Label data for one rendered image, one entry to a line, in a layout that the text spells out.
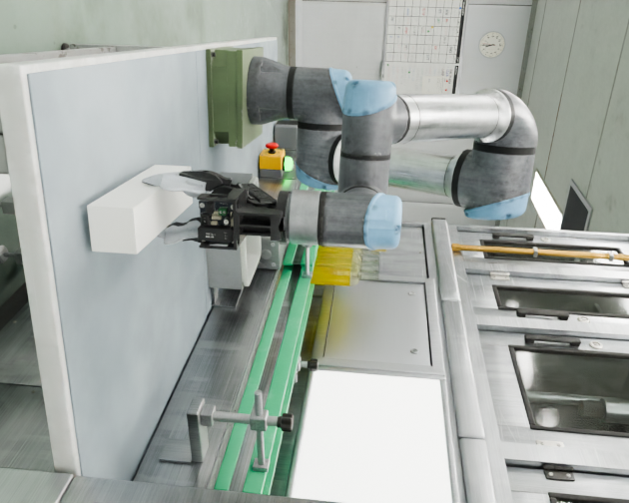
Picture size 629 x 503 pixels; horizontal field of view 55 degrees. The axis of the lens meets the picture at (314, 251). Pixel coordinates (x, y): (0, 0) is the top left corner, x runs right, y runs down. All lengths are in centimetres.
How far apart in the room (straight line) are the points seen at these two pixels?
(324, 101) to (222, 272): 45
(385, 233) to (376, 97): 20
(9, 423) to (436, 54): 654
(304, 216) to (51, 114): 32
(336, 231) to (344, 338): 88
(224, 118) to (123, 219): 61
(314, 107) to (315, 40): 612
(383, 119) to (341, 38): 658
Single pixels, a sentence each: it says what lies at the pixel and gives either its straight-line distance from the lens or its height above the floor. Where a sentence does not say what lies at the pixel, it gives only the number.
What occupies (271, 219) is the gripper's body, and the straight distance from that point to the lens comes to 80.
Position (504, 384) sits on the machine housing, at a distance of 166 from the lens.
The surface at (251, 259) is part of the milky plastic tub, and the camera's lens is 151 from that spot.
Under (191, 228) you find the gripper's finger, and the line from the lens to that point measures 89.
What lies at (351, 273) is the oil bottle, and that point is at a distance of 167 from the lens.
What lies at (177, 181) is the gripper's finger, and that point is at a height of 84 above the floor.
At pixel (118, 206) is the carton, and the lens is 81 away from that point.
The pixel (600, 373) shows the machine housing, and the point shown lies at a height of 173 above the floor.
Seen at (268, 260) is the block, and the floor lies 85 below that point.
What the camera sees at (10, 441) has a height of 35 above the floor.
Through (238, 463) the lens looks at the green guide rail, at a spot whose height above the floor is 91.
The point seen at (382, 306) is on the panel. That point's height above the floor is 116.
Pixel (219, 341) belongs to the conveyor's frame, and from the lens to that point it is 135.
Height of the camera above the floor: 112
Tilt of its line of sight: 5 degrees down
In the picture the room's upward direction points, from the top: 94 degrees clockwise
